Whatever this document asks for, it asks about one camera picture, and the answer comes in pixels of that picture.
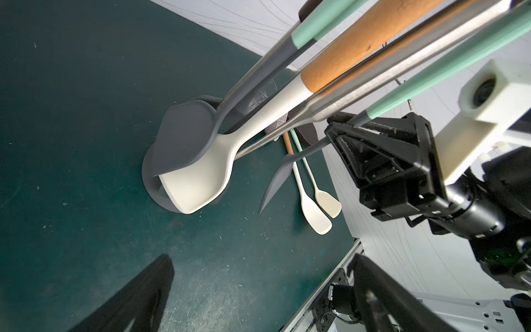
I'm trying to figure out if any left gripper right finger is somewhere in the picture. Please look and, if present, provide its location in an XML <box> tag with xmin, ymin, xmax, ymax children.
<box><xmin>353</xmin><ymin>254</ymin><xmax>456</xmax><ymax>331</ymax></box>

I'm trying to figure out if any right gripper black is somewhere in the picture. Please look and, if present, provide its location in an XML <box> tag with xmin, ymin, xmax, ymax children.
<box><xmin>325</xmin><ymin>112</ymin><xmax>452</xmax><ymax>220</ymax></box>

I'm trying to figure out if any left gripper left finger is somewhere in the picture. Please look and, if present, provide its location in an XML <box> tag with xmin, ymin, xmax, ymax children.
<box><xmin>71</xmin><ymin>254</ymin><xmax>174</xmax><ymax>331</ymax></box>

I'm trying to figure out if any cream spatula wooden handle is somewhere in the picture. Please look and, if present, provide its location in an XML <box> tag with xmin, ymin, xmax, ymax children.
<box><xmin>281</xmin><ymin>131</ymin><xmax>333</xmax><ymax>236</ymax></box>

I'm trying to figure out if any grey turner mint handle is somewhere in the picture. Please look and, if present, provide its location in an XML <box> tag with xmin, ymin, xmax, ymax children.
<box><xmin>258</xmin><ymin>0</ymin><xmax>531</xmax><ymax>214</ymax></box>

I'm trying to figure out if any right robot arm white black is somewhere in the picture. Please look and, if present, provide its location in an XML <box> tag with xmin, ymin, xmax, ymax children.
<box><xmin>317</xmin><ymin>112</ymin><xmax>530</xmax><ymax>331</ymax></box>

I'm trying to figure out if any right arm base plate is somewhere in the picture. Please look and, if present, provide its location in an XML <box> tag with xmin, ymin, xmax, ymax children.
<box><xmin>311</xmin><ymin>268</ymin><xmax>356</xmax><ymax>331</ymax></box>

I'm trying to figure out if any cream spoon wooden handle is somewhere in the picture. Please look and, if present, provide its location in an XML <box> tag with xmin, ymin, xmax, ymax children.
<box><xmin>160</xmin><ymin>0</ymin><xmax>440</xmax><ymax>214</ymax></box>

